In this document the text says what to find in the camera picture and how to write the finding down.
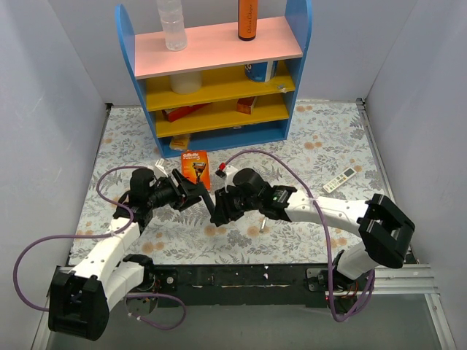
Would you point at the orange box on shelf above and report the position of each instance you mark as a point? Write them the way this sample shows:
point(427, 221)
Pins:
point(246, 105)

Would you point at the clear plastic bottle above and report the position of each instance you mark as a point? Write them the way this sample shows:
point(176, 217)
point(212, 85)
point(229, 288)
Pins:
point(172, 21)

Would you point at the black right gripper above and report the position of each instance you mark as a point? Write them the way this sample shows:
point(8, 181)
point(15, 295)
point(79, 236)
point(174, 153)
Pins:
point(226, 203)

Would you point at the blue white can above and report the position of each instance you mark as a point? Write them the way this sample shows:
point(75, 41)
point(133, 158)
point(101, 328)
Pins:
point(261, 72)

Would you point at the orange cologne bottle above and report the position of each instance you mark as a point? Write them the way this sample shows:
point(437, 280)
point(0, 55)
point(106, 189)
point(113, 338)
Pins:
point(247, 19)

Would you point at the yellow packet on shelf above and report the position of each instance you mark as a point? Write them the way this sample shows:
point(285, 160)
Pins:
point(180, 142)

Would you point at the floral table mat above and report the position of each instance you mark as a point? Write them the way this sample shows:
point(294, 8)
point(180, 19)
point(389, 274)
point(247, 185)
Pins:
point(323, 140)

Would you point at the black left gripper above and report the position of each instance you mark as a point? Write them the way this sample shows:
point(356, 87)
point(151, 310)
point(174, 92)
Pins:
point(181, 189)

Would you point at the clear handle screwdriver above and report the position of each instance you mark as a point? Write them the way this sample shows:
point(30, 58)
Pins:
point(263, 225)

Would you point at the orange razor box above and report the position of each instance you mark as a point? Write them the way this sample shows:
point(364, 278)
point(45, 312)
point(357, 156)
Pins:
point(195, 167)

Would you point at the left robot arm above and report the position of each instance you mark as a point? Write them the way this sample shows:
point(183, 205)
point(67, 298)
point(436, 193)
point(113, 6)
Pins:
point(124, 229)

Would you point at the aluminium frame rail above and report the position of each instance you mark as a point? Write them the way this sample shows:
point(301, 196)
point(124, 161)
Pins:
point(405, 312)

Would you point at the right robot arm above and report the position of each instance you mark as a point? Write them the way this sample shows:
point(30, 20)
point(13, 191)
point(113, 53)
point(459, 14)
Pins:
point(385, 231)

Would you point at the white cup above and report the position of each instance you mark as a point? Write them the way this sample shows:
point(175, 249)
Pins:
point(186, 83)

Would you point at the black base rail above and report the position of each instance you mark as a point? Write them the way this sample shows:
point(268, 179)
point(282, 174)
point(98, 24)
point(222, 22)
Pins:
point(201, 285)

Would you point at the red box on shelf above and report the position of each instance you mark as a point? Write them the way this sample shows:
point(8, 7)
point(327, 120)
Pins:
point(175, 114)

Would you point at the blue shelf unit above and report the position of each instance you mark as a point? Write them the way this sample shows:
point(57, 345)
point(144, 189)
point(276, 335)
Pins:
point(220, 55)

